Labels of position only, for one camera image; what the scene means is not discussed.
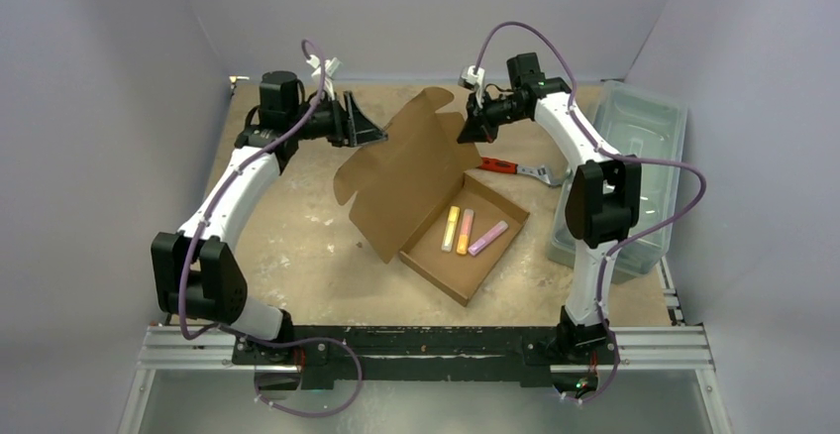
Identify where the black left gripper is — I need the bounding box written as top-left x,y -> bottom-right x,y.
288,90 -> 386,148

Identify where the brown cardboard box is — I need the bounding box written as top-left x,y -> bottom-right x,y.
333,87 -> 530,306

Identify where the pink marker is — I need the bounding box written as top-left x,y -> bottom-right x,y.
468,221 -> 509,257

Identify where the orange marker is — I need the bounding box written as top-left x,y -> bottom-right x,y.
456,208 -> 474,256

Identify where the yellow marker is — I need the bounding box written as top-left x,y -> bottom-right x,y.
441,205 -> 461,253

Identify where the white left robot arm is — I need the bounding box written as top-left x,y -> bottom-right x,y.
151,70 -> 387,364

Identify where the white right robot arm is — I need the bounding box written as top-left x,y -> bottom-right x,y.
458,53 -> 642,362

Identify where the clear plastic storage bin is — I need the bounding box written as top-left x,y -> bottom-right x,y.
546,79 -> 689,284

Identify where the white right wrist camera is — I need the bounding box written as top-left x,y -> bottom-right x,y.
458,65 -> 485,109

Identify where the red handled adjustable wrench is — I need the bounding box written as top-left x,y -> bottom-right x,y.
477,157 -> 570,188

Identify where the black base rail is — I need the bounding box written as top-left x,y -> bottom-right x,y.
232,325 -> 615,389

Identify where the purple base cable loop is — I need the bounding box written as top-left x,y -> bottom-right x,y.
253,342 -> 364,419

